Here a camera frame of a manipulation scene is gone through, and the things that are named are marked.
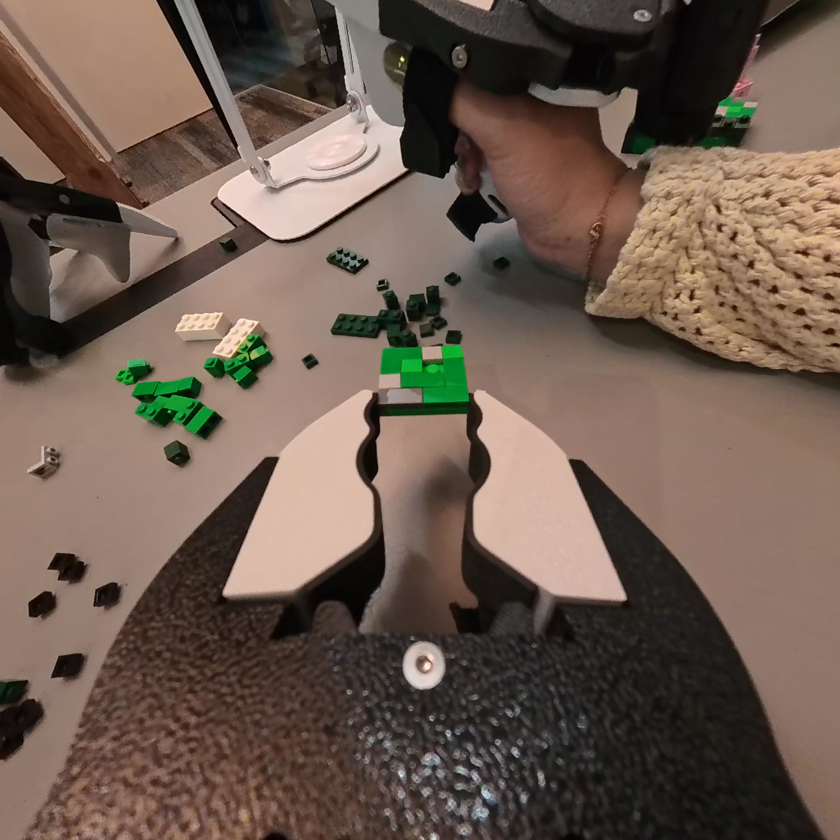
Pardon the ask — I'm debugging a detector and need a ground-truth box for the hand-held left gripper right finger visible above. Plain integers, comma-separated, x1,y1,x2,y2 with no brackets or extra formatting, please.
462,388,628,636

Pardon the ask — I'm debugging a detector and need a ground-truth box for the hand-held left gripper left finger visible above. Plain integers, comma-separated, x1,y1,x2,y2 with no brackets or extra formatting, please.
222,388,385,634

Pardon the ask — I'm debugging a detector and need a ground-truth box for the green lego panel with studs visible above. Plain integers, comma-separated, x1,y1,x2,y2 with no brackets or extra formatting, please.
377,344,473,418

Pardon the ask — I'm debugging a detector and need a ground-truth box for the pile of green lego bricks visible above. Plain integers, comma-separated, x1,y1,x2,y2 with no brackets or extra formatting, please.
114,332,276,440

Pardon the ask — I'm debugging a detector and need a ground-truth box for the pink lego pig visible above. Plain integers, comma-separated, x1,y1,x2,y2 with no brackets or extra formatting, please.
733,33,764,100

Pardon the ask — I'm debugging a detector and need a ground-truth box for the white lego brick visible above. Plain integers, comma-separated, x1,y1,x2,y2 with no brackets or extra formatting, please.
210,318,267,359
175,311,232,343

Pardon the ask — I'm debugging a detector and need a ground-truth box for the group of black lego pieces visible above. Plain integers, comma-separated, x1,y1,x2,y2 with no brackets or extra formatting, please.
0,553,123,760

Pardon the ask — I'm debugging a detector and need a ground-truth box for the person's right hand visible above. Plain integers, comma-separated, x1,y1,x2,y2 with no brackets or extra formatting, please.
451,82,642,281

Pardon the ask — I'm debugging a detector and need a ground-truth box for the pile of dark green pieces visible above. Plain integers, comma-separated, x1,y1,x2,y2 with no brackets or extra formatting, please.
220,238,511,370

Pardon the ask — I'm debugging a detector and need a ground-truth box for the white book stand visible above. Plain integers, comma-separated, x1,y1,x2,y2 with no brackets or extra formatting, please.
172,0,413,242

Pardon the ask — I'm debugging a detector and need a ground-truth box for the spare hand-held gripper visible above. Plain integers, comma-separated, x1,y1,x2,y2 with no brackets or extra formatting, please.
0,157,180,366

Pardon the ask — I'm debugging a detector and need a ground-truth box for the gold bracelet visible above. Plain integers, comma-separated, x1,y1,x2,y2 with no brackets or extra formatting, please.
583,169,625,284

